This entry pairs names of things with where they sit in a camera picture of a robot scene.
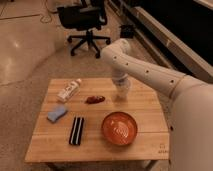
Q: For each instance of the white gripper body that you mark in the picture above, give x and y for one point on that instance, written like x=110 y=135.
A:
x=121 y=81

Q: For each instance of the white ceramic cup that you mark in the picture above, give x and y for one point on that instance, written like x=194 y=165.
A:
x=122 y=90

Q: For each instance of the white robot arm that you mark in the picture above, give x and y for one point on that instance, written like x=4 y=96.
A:
x=191 y=130

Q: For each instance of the orange ceramic bowl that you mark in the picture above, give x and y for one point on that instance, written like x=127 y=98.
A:
x=119 y=128

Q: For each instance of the dark red food item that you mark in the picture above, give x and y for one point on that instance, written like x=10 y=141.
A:
x=95 y=99

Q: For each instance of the black box on floor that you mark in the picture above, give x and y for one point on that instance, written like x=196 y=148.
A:
x=127 y=31

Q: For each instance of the white plastic bottle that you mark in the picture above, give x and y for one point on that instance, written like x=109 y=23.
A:
x=66 y=93

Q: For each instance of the wooden table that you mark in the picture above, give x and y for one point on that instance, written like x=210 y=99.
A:
x=50 y=141

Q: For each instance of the black white striped block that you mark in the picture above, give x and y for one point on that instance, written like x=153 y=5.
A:
x=76 y=131

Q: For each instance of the black office chair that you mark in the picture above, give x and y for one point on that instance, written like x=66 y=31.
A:
x=84 y=17

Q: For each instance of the blue sponge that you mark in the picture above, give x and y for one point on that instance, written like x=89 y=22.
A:
x=56 y=113

